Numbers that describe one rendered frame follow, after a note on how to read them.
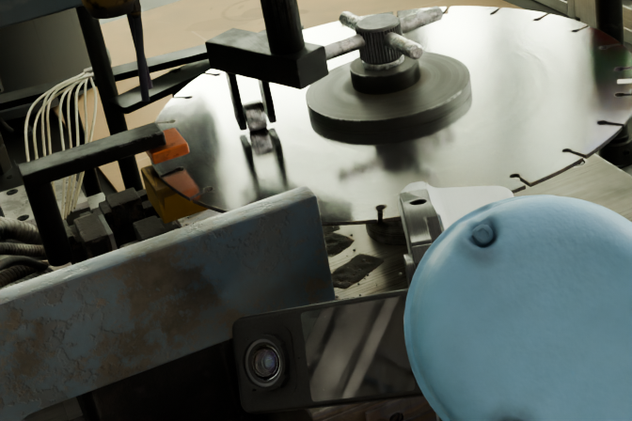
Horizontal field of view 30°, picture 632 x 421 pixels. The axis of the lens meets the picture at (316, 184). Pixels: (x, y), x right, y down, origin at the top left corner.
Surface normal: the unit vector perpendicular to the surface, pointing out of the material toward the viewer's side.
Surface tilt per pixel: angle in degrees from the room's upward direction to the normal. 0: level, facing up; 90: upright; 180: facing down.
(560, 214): 22
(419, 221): 12
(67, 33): 89
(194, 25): 0
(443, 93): 5
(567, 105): 0
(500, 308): 57
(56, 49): 89
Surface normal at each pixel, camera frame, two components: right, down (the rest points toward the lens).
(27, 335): 0.38, 0.37
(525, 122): -0.16, -0.87
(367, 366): -0.55, -0.06
